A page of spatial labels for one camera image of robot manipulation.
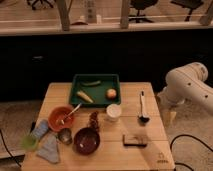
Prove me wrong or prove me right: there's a dark whiteboard eraser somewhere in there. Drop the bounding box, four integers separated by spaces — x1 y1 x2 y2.
123 135 148 147

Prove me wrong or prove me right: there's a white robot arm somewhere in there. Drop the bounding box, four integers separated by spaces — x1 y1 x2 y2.
157 62 213 127

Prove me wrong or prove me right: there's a purple bowl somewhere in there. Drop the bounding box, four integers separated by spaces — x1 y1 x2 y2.
74 127 100 155

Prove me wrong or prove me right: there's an orange bowl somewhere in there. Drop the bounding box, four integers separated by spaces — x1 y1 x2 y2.
48 106 74 132

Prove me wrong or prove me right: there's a white cup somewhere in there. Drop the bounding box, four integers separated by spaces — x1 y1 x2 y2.
106 104 122 122

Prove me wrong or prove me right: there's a red yellow apple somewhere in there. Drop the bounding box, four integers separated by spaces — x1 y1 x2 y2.
106 88 117 99

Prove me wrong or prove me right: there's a green plastic tray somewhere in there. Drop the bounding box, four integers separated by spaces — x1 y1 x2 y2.
69 74 121 108

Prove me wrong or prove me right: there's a green cucumber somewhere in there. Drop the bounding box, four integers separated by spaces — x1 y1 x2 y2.
81 80 101 87

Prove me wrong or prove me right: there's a metal spoon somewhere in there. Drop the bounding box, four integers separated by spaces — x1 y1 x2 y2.
57 103 82 125

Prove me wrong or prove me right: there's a small metal cup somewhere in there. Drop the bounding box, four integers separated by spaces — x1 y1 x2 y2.
58 128 72 145

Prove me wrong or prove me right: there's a grey folded cloth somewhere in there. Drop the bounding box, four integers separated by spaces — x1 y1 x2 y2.
36 134 60 164

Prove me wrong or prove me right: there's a blue sponge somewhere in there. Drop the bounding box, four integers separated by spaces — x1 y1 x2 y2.
32 120 49 140

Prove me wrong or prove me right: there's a black cable right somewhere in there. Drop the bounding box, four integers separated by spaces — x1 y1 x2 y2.
169 133 213 171

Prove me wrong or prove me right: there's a black cable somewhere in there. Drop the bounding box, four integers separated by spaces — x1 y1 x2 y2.
169 133 213 171
0 128 23 168

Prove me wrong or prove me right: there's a black cable left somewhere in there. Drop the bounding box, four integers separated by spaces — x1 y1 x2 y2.
0 128 23 168

